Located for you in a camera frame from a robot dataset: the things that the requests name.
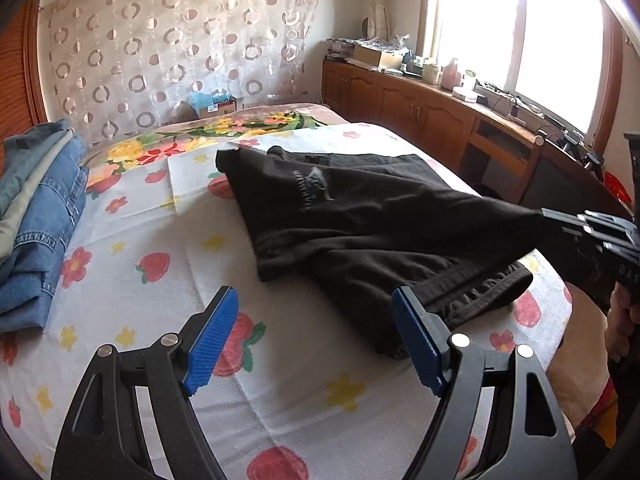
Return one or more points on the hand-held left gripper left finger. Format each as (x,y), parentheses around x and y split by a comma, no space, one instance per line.
(215,340)

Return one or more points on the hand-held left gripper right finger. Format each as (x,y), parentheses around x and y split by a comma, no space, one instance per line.
(420,340)

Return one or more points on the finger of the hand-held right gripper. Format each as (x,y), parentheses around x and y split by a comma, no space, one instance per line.
(575,219)
(595,242)

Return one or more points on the black pants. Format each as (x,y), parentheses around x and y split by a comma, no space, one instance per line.
(350,220)

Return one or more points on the khaki folded pants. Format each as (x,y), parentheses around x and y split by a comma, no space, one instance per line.
(22,210)

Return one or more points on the person's right hand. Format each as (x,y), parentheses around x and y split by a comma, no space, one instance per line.
(618,320)

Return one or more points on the white strawberry print blanket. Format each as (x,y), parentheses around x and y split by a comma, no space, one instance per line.
(150,305)

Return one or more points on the pink bottle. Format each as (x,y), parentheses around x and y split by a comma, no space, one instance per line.
(452,74)

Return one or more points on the window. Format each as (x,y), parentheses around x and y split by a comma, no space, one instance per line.
(525,35)

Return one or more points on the floral print blanket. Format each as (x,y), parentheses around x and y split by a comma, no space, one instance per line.
(175,142)

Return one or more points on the long wooden cabinet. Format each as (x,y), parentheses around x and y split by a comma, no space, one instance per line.
(400,95)

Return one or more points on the small cardboard box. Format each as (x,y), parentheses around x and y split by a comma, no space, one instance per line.
(220,108)

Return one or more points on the blue plastic bag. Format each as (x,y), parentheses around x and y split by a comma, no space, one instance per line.
(207,99)

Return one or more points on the open cardboard box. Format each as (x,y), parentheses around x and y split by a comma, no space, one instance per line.
(377,56)

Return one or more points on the light blue folded jeans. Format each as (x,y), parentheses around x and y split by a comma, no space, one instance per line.
(35,155)

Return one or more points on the beige patterned window curtain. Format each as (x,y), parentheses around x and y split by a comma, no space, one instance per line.
(376,0)

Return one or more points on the sheer circle pattern curtain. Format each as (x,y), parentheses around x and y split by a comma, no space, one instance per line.
(150,35)

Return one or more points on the wooden wardrobe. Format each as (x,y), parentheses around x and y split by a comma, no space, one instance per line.
(22,70)

